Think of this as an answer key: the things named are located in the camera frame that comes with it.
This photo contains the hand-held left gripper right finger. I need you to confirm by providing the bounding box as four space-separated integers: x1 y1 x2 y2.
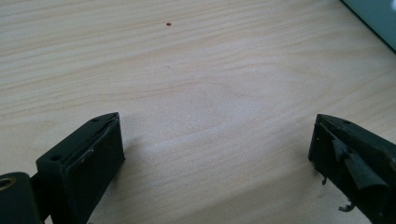
307 113 396 224

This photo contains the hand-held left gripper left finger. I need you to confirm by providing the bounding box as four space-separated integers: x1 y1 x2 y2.
30 112 126 224

